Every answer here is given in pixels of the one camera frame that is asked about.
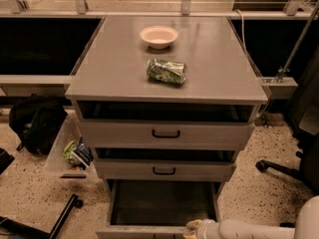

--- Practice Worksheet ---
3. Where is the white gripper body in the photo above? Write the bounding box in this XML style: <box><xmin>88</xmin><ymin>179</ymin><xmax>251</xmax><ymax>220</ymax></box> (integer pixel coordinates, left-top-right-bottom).
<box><xmin>196</xmin><ymin>219</ymin><xmax>221</xmax><ymax>239</ymax></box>

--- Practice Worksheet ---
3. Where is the grey bottom drawer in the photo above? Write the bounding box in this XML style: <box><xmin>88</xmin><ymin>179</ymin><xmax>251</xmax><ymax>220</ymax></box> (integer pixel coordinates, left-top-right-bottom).
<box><xmin>97</xmin><ymin>180</ymin><xmax>220</xmax><ymax>239</ymax></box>

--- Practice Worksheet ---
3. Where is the grey drawer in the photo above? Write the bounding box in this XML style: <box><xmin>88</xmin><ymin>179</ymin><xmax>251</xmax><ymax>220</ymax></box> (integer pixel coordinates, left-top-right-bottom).
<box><xmin>94</xmin><ymin>158</ymin><xmax>236</xmax><ymax>182</ymax></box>
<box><xmin>79</xmin><ymin>119</ymin><xmax>255</xmax><ymax>150</ymax></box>
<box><xmin>97</xmin><ymin>180</ymin><xmax>220</xmax><ymax>239</ymax></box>

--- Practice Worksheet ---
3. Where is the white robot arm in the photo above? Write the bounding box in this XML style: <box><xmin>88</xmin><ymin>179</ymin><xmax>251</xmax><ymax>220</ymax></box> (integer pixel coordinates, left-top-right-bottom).
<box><xmin>183</xmin><ymin>196</ymin><xmax>319</xmax><ymax>239</ymax></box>

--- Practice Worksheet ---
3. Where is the grey middle drawer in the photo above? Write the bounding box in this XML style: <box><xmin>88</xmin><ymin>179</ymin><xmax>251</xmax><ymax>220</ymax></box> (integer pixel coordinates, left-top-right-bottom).
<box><xmin>94</xmin><ymin>158</ymin><xmax>236</xmax><ymax>182</ymax></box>

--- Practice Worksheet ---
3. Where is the grey top drawer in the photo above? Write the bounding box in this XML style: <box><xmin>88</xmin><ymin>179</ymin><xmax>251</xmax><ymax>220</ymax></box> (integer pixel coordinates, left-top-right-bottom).
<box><xmin>79</xmin><ymin>119</ymin><xmax>255</xmax><ymax>150</ymax></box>

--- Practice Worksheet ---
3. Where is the grey drawer cabinet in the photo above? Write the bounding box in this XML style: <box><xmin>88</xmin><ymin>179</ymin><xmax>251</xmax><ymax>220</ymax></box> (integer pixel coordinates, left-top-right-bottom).
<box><xmin>65</xmin><ymin>15</ymin><xmax>269</xmax><ymax>124</ymax></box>

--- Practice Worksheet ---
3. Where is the dark blue snack bag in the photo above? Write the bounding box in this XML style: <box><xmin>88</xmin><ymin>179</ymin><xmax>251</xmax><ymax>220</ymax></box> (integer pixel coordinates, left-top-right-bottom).
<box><xmin>71</xmin><ymin>138</ymin><xmax>94</xmax><ymax>167</ymax></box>

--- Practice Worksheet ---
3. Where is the clear plastic bin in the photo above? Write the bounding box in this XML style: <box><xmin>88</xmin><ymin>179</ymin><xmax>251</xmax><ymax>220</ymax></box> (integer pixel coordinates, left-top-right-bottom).
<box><xmin>44</xmin><ymin>114</ymin><xmax>99</xmax><ymax>185</ymax></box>

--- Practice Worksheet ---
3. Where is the green snack bag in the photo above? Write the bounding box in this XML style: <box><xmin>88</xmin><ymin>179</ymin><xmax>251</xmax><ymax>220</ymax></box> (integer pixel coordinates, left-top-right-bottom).
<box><xmin>63</xmin><ymin>140</ymin><xmax>77</xmax><ymax>166</ymax></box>

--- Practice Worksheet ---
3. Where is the black office chair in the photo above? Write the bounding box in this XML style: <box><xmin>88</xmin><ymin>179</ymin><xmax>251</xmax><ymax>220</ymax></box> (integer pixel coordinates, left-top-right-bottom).
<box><xmin>254</xmin><ymin>50</ymin><xmax>319</xmax><ymax>229</ymax></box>

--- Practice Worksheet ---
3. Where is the green chip bag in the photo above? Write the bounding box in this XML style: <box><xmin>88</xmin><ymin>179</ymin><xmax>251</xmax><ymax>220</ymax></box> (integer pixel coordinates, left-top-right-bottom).
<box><xmin>147</xmin><ymin>58</ymin><xmax>187</xmax><ymax>85</ymax></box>

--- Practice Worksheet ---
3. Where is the black stand base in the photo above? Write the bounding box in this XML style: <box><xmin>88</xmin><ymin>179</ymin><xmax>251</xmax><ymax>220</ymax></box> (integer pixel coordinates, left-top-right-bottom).
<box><xmin>0</xmin><ymin>194</ymin><xmax>84</xmax><ymax>239</ymax></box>

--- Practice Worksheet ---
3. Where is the black backpack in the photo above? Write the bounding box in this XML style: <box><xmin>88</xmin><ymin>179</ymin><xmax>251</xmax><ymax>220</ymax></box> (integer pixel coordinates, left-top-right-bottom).
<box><xmin>9</xmin><ymin>96</ymin><xmax>67</xmax><ymax>154</ymax></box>

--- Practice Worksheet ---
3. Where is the white bowl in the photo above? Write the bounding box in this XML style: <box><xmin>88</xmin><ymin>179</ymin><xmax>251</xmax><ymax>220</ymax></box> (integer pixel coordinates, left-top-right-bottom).
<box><xmin>140</xmin><ymin>26</ymin><xmax>178</xmax><ymax>49</ymax></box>

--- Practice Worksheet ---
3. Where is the black object at left edge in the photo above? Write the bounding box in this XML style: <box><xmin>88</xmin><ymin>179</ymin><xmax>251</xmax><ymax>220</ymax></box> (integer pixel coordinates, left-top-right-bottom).
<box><xmin>0</xmin><ymin>148</ymin><xmax>15</xmax><ymax>174</ymax></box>

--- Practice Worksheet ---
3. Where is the metal diagonal rod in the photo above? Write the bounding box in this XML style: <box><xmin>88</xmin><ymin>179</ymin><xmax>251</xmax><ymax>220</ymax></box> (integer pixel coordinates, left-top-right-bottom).
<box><xmin>272</xmin><ymin>1</ymin><xmax>319</xmax><ymax>84</ymax></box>

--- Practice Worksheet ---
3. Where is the white cable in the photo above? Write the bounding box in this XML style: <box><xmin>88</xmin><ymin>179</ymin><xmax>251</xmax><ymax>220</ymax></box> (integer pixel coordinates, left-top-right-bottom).
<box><xmin>234</xmin><ymin>9</ymin><xmax>248</xmax><ymax>55</ymax></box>

